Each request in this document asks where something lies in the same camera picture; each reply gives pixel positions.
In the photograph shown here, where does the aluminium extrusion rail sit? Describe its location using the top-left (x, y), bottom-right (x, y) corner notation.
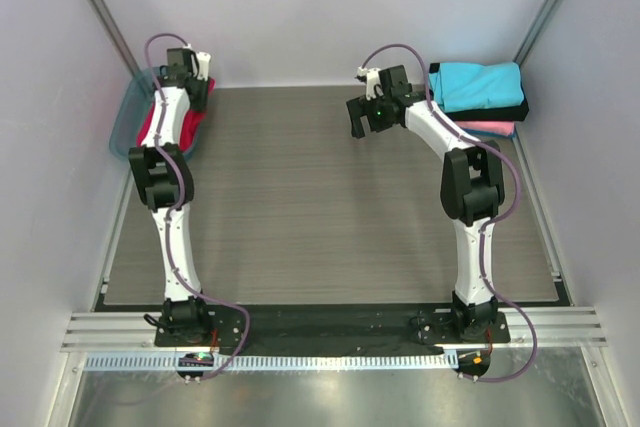
top-left (61, 307), bottom-right (607, 352)

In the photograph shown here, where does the folded black t shirt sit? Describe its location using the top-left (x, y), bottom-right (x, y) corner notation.
top-left (429, 62), bottom-right (530, 124)

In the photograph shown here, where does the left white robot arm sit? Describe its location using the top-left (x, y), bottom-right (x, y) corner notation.
top-left (128, 44), bottom-right (213, 347)

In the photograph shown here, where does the folded cyan t shirt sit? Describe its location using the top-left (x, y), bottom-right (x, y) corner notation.
top-left (427, 61), bottom-right (526, 113)

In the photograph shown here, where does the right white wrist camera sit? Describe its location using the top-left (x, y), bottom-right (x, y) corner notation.
top-left (356, 66), bottom-right (381, 100)

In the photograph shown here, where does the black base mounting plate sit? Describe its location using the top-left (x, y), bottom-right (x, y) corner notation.
top-left (143, 303), bottom-right (511, 358)

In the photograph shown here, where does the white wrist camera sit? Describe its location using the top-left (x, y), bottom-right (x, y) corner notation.
top-left (356, 66), bottom-right (381, 100)
top-left (192, 51), bottom-right (211, 80)

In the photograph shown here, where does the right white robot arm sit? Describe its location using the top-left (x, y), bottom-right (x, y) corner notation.
top-left (346, 65), bottom-right (505, 343)

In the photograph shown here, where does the white slotted cable duct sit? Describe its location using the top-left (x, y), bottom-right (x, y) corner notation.
top-left (84, 351), bottom-right (458, 374)

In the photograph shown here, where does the teal plastic bin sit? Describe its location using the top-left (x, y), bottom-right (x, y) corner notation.
top-left (108, 64), bottom-right (201, 164)

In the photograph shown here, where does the folded pink t shirt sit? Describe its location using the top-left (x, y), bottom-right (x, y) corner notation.
top-left (456, 121), bottom-right (515, 134)

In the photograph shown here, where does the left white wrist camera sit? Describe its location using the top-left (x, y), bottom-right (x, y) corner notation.
top-left (192, 51), bottom-right (211, 80)

